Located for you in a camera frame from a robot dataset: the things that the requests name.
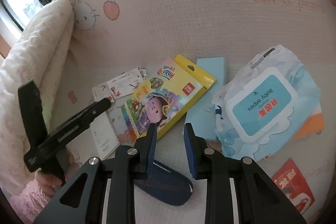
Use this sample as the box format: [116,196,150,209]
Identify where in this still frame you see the light blue box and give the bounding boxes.
[183,57,227,141]

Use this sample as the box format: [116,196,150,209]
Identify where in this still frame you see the orange tissue pack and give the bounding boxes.
[291,106,325,140]

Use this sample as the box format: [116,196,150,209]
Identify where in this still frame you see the yellow cartoon crayon box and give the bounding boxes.
[123,54,216,140]

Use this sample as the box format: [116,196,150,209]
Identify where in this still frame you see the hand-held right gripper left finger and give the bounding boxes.
[33,123,158,224]

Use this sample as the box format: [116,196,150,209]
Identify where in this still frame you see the baby wipes pack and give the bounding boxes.
[211,45,322,162]

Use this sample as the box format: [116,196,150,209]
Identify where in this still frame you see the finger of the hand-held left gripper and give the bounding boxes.
[39,97,112,152]

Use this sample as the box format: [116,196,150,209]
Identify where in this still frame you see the navy fabric pouch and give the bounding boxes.
[134,160,194,207]

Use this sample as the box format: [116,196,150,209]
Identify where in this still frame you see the red booklet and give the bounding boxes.
[271,158,315,215]

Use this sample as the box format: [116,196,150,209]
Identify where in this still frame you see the person's left hand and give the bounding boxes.
[34,152,78,198]

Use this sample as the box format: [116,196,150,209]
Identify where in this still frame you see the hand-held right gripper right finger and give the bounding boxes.
[183,123,307,224]

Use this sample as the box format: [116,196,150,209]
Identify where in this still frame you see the white fluffy blanket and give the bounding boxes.
[0,0,76,214]

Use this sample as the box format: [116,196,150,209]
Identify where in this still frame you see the floral sticker sheet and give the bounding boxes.
[92,81,117,104]

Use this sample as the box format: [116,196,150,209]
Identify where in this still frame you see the white booklet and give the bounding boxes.
[89,112,120,159]

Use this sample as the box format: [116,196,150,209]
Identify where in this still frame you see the white printed card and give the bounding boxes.
[106,67,144,99]

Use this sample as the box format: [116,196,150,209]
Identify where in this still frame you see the person's left forearm pink sleeve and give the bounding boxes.
[10,181,54,223]

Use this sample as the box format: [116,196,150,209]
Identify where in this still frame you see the colourful picture sheet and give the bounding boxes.
[109,105,138,147]

